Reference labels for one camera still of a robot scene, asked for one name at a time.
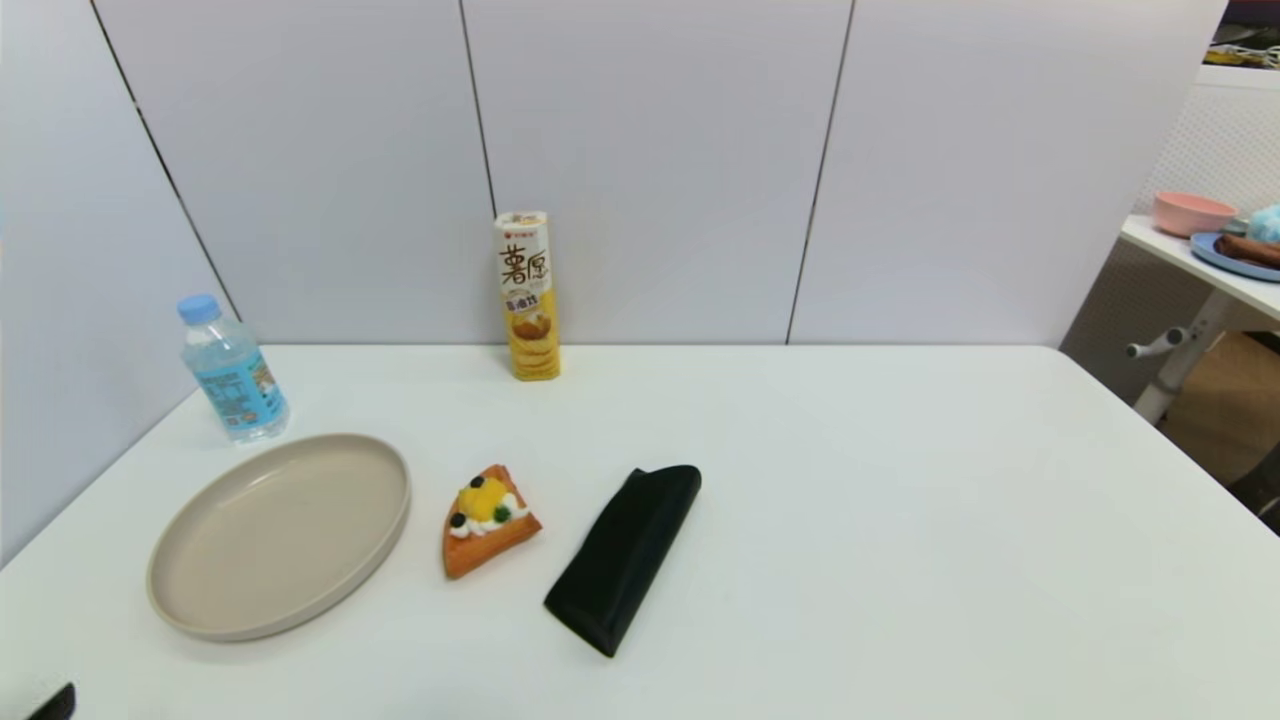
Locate orange triangle bread with fruit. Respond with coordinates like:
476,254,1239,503
442,463,544,581

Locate brown long bread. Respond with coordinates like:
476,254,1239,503
1214,235,1280,268

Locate beige oval plate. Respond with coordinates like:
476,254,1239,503
146,432,413,643

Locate clear water bottle blue cap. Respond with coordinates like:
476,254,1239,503
178,293,291,444

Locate black soft pouch case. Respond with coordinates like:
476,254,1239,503
543,464,703,659

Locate yellow potato chips canister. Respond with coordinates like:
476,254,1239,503
494,210,562,382

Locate white desk leg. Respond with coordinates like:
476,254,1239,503
1134,290,1237,426

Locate white side desk top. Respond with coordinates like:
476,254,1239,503
1120,214,1280,323

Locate pink bowl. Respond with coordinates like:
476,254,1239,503
1152,191,1239,238

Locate blue plate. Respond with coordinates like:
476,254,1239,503
1190,232,1280,284

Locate white perforated partition panel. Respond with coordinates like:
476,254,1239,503
1060,65,1280,373

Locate white desk crank handle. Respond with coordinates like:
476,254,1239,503
1127,327,1193,360

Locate tangled white yellow cables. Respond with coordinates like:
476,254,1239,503
1208,18,1280,69

